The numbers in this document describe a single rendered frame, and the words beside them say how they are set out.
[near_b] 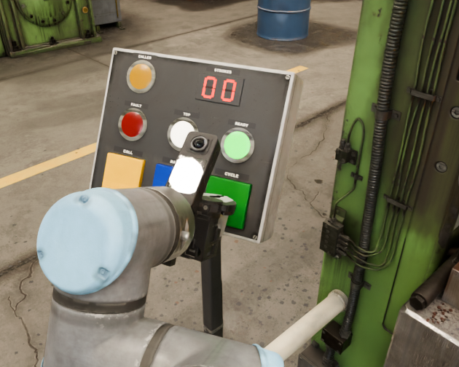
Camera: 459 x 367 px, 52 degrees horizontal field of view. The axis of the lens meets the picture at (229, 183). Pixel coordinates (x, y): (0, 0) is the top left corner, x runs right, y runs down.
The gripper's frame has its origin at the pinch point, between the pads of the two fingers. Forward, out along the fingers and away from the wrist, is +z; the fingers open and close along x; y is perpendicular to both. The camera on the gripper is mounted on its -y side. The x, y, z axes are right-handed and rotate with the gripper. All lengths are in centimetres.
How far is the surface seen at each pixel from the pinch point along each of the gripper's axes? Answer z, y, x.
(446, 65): 8.5, -27.0, 28.4
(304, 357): 50, 42, 13
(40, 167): 156, 28, -173
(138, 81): 1.6, -16.4, -20.3
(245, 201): 1.3, -0.2, 3.2
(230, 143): 1.6, -8.9, -1.3
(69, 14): 322, -104, -313
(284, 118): 2.1, -14.4, 6.6
